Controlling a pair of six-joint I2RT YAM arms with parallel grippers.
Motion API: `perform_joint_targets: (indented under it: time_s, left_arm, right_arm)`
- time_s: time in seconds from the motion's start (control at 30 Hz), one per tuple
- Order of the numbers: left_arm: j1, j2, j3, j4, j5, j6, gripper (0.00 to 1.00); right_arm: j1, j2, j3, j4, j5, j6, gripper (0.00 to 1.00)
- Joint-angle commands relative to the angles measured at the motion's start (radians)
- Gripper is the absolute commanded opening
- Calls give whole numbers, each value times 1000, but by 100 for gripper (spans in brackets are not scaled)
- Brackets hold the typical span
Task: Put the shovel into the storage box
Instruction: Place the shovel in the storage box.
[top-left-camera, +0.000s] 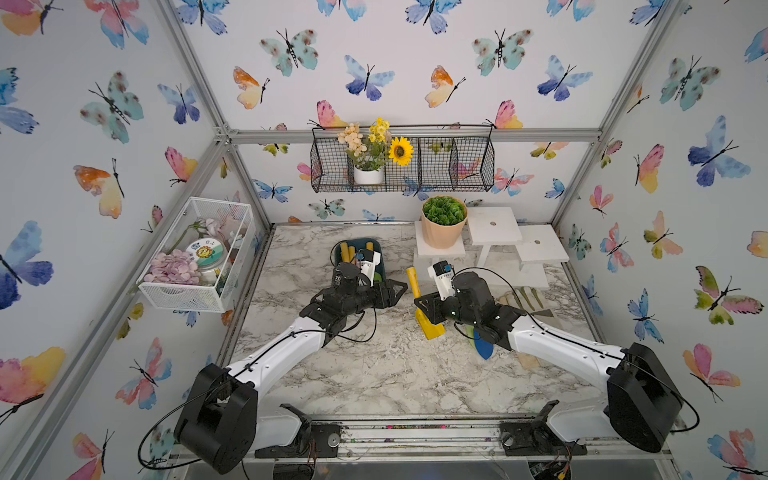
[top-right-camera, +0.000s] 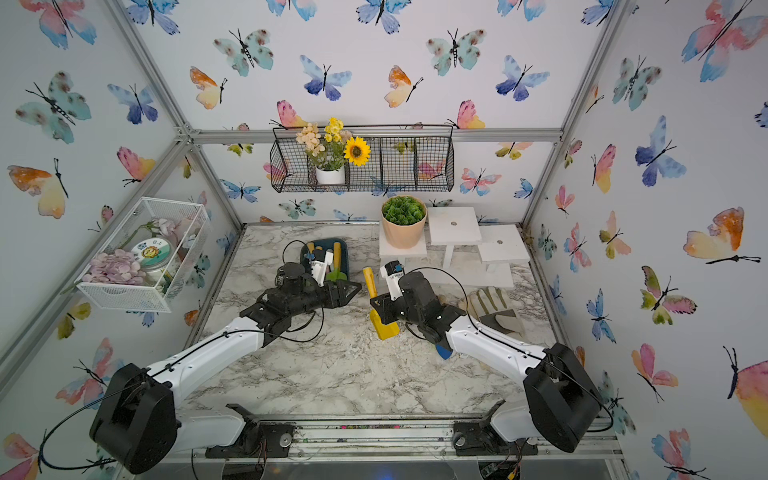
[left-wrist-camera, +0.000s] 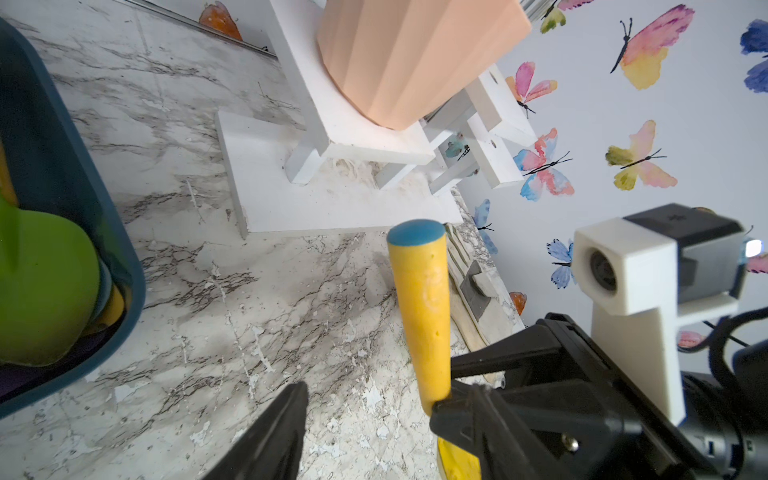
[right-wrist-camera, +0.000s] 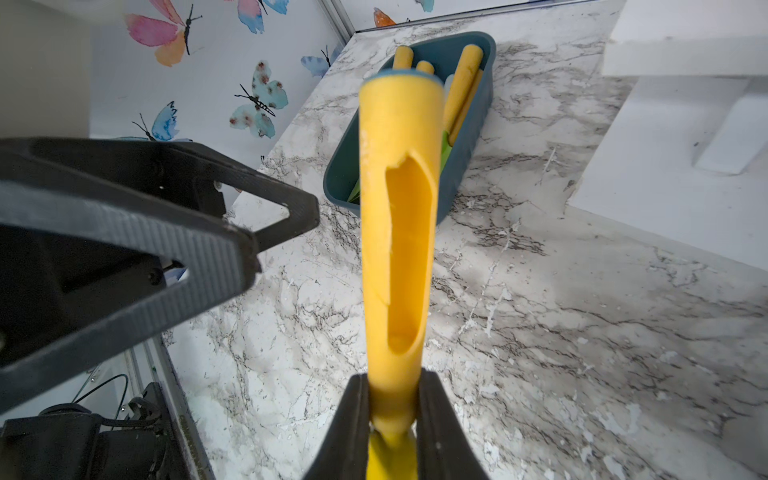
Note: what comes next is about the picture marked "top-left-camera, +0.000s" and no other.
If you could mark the blue shovel wooden handle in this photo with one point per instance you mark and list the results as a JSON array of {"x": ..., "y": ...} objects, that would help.
[{"x": 483, "y": 348}]

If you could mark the black wire wall basket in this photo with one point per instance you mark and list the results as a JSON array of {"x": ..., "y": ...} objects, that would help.
[{"x": 441, "y": 158}]

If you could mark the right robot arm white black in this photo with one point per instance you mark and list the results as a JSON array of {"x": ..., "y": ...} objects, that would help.
[{"x": 637, "y": 401}]

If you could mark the pink artificial flowers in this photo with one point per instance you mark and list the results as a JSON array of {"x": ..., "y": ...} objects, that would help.
[{"x": 177, "y": 267}]

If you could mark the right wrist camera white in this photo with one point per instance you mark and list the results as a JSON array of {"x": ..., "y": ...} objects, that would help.
[{"x": 442, "y": 274}]

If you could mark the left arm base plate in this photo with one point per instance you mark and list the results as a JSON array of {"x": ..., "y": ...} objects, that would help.
[{"x": 316, "y": 441}]

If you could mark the white tiered stand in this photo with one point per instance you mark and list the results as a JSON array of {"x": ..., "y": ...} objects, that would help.
[{"x": 502, "y": 250}]

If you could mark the terracotta pot green plant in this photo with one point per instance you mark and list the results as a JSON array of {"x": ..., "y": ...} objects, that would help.
[{"x": 443, "y": 219}]

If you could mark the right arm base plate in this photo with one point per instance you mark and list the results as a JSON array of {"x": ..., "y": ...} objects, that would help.
[{"x": 531, "y": 438}]

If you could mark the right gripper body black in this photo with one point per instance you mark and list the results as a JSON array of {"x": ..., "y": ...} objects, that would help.
[{"x": 439, "y": 311}]

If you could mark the round green tin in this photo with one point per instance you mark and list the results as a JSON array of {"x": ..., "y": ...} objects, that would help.
[{"x": 208, "y": 252}]

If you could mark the dark teal storage box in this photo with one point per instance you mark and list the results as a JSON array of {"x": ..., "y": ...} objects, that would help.
[{"x": 335, "y": 254}]

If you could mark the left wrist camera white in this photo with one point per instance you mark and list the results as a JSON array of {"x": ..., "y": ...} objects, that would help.
[{"x": 368, "y": 260}]

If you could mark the aluminium front rail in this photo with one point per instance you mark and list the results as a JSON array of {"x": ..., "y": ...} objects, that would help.
[{"x": 448, "y": 439}]

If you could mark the white wire basket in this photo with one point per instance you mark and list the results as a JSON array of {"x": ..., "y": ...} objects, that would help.
[{"x": 230, "y": 222}]

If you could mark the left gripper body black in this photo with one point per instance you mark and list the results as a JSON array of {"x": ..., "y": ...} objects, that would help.
[{"x": 366, "y": 299}]

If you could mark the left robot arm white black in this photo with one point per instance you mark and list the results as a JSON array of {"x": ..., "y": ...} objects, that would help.
[{"x": 224, "y": 419}]

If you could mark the white pot with flowers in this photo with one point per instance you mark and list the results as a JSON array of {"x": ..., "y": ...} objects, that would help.
[{"x": 372, "y": 151}]

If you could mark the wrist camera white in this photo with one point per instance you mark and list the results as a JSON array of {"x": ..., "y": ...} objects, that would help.
[
  {"x": 368, "y": 260},
  {"x": 442, "y": 274}
]

